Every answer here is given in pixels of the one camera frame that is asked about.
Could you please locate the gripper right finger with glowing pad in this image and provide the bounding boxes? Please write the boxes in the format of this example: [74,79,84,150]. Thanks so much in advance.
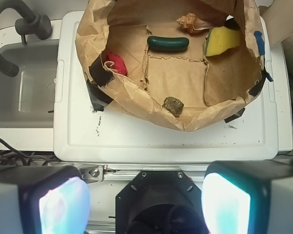
[201,160,293,234]

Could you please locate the yellow and green sponge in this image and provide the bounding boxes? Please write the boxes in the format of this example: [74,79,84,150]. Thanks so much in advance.
[204,26,241,57]

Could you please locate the blue tape strip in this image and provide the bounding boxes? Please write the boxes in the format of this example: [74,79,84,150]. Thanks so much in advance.
[253,31,265,56]

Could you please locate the red crumpled cloth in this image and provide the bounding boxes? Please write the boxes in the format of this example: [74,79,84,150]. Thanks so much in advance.
[102,51,127,76]

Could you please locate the black cables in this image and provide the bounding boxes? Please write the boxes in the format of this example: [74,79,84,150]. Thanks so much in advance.
[0,134,57,168]

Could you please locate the crumpled brown paper bag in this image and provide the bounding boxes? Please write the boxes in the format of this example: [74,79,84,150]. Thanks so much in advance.
[75,0,270,132]

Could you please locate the dark green cucumber toy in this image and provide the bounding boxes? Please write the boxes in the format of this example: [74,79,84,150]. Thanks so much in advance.
[147,36,189,52]

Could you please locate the grey sink basin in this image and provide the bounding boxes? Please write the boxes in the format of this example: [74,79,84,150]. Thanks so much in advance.
[0,39,59,128]

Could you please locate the aluminium rail with bracket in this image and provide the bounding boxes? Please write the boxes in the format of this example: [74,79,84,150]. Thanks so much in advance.
[74,163,208,183]

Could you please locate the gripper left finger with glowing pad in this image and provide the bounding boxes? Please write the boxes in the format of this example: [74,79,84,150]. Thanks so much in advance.
[0,166,90,234]

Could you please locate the white plastic bin lid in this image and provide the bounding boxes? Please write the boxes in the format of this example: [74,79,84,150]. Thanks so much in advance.
[53,11,278,164]

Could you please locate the brownish grey rock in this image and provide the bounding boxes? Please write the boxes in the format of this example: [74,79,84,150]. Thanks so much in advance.
[162,97,184,117]

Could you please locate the black octagonal mount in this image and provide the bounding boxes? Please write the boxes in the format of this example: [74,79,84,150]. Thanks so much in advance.
[115,171,209,234]

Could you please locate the dark grey faucet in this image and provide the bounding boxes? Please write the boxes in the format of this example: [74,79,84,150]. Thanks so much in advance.
[0,0,53,77]

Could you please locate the orange striped conch shell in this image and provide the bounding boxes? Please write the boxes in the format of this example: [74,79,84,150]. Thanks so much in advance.
[176,13,214,34]

